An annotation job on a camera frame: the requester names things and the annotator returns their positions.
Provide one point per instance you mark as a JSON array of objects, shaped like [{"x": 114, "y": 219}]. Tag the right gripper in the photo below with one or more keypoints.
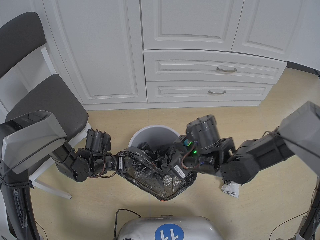
[{"x": 208, "y": 169}]

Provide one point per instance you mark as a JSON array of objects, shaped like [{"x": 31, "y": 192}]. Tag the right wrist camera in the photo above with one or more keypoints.
[{"x": 183, "y": 145}]

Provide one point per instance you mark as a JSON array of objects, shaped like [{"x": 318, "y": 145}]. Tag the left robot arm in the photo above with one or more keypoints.
[{"x": 32, "y": 139}]

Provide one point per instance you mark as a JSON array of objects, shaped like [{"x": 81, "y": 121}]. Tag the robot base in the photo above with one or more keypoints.
[{"x": 175, "y": 227}]

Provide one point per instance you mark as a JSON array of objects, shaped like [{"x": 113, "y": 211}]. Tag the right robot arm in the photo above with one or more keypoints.
[{"x": 262, "y": 154}]

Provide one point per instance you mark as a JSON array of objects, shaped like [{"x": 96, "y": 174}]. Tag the white wardrobe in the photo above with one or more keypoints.
[{"x": 187, "y": 34}]

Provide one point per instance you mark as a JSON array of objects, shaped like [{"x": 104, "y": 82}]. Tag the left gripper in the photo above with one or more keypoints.
[{"x": 102, "y": 166}]

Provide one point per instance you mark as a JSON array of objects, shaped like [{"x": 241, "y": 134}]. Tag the white chair with grey seat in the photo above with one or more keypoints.
[{"x": 52, "y": 99}]

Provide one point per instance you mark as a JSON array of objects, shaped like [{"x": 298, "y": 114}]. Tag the black plastic bag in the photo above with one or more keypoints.
[{"x": 150, "y": 174}]

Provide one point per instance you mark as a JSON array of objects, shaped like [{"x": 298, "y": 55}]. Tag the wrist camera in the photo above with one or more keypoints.
[
  {"x": 107, "y": 140},
  {"x": 183, "y": 145}
]

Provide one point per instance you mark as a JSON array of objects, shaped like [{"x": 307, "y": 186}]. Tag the white printed paper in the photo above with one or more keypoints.
[{"x": 231, "y": 190}]

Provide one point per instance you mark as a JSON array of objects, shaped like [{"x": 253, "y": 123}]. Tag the white trash bin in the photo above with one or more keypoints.
[{"x": 155, "y": 134}]

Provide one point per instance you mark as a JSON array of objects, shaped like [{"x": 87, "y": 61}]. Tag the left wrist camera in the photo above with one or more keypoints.
[{"x": 107, "y": 140}]

